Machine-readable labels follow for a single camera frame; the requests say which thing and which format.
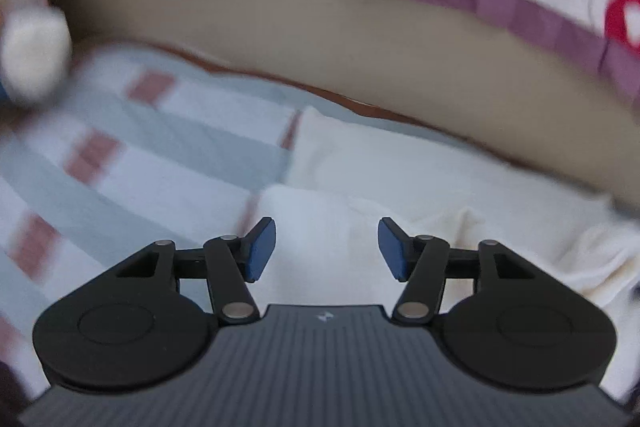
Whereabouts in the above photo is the beige bed board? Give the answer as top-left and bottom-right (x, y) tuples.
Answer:
(65, 0), (640, 218)

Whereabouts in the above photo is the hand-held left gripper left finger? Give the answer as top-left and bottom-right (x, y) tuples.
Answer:
(116, 216), (277, 325)

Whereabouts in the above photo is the grey plush bunny toy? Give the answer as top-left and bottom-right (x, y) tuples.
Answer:
(0, 0), (76, 108)

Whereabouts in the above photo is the white fleece garment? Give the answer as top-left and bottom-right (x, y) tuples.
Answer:
(240, 106), (640, 403)

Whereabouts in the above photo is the checked bed sheet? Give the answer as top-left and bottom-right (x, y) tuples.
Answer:
(0, 44), (311, 398)

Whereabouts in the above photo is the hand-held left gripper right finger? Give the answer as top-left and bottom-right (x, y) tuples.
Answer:
(377, 216), (538, 327)

